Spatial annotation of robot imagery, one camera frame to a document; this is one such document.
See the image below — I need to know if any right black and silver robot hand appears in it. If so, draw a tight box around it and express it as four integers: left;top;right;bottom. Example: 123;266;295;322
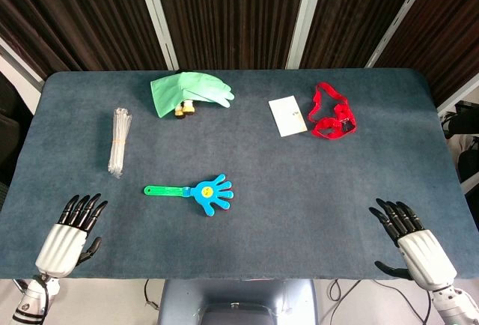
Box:
368;198;458;291

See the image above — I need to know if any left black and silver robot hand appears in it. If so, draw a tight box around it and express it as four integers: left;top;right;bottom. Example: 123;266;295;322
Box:
34;192;109;278

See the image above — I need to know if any blue hand clapper green handle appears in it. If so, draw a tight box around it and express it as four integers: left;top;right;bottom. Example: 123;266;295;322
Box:
144;173;235;218

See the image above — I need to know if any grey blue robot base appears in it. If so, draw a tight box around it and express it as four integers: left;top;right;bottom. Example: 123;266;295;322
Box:
159;279;319;325

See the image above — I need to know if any black equipment stand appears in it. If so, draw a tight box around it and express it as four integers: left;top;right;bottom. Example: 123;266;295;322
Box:
440;100;479;184

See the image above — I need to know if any clear plastic straw bundle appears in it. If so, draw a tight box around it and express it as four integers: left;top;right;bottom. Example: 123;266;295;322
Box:
107;106;133;180

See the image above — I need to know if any blue felt table cloth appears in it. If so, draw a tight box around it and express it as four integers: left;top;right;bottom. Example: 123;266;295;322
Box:
0;68;479;282

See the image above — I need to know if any green rubber glove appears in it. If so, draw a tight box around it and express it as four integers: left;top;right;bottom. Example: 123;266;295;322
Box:
150;71;236;119

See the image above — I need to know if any white paper card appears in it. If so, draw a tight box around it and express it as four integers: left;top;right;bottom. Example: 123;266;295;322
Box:
268;94;308;138

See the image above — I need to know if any black floor cable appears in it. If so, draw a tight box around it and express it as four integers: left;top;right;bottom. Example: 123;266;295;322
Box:
143;279;161;310
329;279;432;325

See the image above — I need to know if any red lanyard strap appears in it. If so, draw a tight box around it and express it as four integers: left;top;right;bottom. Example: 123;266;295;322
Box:
307;82;358;142

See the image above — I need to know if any white aluminium wall post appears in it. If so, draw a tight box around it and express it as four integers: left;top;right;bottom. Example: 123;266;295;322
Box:
0;36;44;92
133;0;179;71
285;0;329;70
365;0;438;69

